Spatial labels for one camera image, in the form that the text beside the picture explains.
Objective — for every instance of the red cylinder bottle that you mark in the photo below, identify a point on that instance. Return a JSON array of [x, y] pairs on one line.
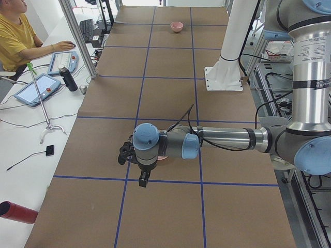
[[18, 213]]

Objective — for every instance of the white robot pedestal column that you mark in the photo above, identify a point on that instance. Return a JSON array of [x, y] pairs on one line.
[[224, 75]]

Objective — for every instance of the metal reacher grabber stick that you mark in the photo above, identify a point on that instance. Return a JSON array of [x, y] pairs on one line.
[[50, 127]]

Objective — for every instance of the person in yellow shirt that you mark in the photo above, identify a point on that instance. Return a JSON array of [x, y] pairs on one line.
[[19, 42]]

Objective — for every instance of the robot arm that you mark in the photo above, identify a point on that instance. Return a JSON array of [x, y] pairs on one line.
[[303, 140]]

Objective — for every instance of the near teach pendant tablet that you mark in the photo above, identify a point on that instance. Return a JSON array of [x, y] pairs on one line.
[[46, 84]]

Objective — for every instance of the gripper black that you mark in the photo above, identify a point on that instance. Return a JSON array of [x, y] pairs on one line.
[[146, 168]]

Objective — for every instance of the teach pendant tablet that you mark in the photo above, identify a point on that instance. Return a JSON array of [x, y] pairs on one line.
[[67, 59], [46, 84]]

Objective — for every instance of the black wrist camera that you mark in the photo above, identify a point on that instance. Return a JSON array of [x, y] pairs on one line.
[[126, 152]]

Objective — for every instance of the pink bowl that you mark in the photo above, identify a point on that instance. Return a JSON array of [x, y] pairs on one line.
[[176, 26]]

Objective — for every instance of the aluminium frame post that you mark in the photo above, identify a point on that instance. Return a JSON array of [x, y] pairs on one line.
[[74, 28]]

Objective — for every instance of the black water bottle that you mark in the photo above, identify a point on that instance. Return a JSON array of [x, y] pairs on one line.
[[67, 78]]

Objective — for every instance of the small metal cup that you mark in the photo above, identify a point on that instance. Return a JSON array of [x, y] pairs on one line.
[[83, 89]]

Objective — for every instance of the black keyboard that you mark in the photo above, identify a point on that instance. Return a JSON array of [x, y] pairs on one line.
[[86, 28]]

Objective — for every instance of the pink plate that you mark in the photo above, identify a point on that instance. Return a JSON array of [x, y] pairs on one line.
[[159, 158]]

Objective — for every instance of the small black square device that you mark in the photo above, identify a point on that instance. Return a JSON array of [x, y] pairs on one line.
[[50, 150]]

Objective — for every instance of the far teach pendant tablet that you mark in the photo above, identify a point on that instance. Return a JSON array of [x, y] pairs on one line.
[[67, 59]]

